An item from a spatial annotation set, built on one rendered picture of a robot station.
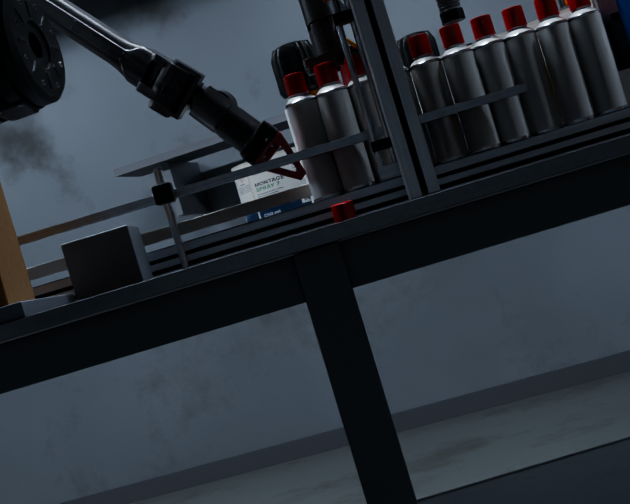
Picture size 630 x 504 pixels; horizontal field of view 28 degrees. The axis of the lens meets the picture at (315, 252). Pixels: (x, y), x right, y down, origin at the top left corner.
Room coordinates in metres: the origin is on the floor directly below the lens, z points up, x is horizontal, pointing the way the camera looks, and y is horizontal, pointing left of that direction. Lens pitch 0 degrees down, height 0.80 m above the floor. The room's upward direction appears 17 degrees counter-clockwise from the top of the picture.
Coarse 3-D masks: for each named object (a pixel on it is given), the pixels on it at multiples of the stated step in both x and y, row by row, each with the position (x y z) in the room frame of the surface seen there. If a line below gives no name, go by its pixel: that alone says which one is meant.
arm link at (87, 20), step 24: (48, 0) 2.04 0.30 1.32; (72, 24) 2.01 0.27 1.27; (96, 24) 2.00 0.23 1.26; (96, 48) 2.00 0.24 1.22; (120, 48) 1.98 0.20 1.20; (144, 48) 1.96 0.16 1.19; (120, 72) 1.98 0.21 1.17; (144, 72) 1.96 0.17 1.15; (168, 72) 1.94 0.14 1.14; (168, 96) 1.95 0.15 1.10
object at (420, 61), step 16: (416, 48) 1.95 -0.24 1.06; (416, 64) 1.95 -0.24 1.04; (432, 64) 1.94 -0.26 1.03; (416, 80) 1.96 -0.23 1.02; (432, 80) 1.94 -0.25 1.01; (432, 96) 1.94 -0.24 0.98; (448, 96) 1.95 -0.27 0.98; (432, 128) 1.95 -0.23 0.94; (448, 128) 1.94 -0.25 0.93; (432, 144) 1.97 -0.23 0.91; (448, 144) 1.94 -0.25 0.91; (464, 144) 1.95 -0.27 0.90; (448, 160) 1.95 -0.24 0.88
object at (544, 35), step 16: (544, 0) 1.95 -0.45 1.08; (544, 16) 1.95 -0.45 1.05; (544, 32) 1.95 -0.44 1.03; (560, 32) 1.94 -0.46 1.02; (544, 48) 1.95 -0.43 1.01; (560, 48) 1.94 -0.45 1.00; (560, 64) 1.94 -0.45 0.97; (576, 64) 1.94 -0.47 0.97; (560, 80) 1.94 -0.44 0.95; (576, 80) 1.94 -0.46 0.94; (560, 96) 1.95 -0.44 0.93; (576, 96) 1.94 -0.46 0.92; (576, 112) 1.94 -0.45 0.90; (592, 112) 1.94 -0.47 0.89
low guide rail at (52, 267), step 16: (288, 192) 2.01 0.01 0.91; (304, 192) 2.01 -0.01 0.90; (240, 208) 2.01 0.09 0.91; (256, 208) 2.01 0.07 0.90; (192, 224) 2.01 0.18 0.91; (208, 224) 2.01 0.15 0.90; (144, 240) 2.01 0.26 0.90; (160, 240) 2.01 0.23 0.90; (32, 272) 2.02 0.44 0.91; (48, 272) 2.02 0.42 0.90
